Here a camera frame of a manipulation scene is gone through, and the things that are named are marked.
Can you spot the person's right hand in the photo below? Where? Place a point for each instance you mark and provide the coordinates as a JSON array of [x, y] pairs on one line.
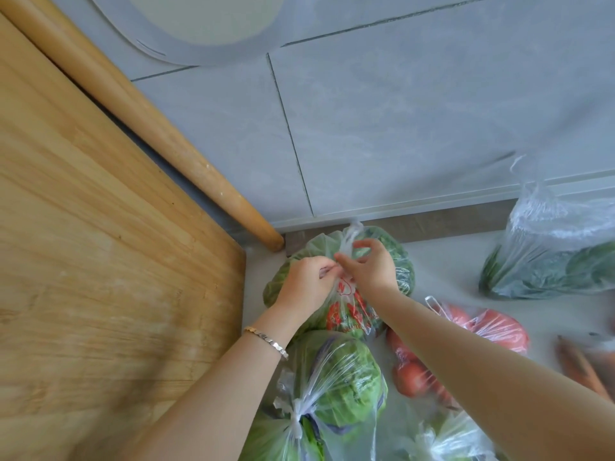
[[372, 272]]

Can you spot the person's left hand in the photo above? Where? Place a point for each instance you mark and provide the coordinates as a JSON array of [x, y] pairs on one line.
[[303, 283]]

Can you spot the person's left fingers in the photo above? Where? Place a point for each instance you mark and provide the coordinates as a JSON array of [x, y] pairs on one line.
[[327, 269]]

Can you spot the person's right thumb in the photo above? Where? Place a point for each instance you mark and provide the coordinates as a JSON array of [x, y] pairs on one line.
[[347, 265]]

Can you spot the red-printed bag of greens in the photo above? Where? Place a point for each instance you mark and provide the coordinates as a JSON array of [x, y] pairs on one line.
[[336, 302]]

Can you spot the person's left forearm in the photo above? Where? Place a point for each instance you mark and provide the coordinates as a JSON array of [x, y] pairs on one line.
[[226, 386]]

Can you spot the person's right forearm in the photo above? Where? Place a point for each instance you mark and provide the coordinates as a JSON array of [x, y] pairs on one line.
[[485, 379]]

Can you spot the clear bag of lettuce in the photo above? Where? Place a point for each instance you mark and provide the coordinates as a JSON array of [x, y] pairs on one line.
[[331, 384]]

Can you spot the clear bag of tomatoes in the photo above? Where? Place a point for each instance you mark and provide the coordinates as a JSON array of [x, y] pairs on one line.
[[485, 331]]

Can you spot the clear bag of pale greens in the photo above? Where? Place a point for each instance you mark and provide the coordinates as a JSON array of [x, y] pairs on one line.
[[442, 439]]

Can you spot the clear bag of dark spinach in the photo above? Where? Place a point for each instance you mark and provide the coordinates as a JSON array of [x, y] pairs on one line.
[[552, 254]]

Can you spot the wooden cutting board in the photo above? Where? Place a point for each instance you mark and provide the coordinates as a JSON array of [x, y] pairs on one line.
[[96, 264]]

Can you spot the wooden rolling pin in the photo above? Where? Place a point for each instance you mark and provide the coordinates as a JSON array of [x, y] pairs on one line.
[[144, 127]]

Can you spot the bag of carrots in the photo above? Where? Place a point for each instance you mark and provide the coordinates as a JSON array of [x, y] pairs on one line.
[[584, 364]]

